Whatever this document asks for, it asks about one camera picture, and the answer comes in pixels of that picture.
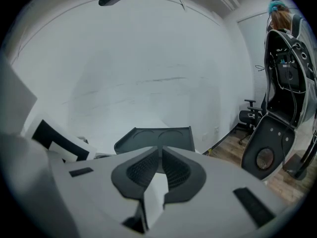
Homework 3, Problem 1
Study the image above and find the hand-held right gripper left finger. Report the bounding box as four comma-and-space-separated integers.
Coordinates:
48, 145, 159, 238

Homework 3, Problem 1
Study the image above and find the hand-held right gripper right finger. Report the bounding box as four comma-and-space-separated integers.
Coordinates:
148, 145, 298, 238

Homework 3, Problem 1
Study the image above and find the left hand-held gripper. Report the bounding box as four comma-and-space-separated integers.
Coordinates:
0, 56, 97, 238

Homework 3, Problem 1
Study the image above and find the black box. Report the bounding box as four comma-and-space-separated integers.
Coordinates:
113, 125, 196, 156

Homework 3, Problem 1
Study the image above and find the black office chair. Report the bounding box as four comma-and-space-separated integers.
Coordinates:
239, 99, 263, 145

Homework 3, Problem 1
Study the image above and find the teal head mount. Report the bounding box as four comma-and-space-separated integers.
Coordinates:
268, 0, 284, 13

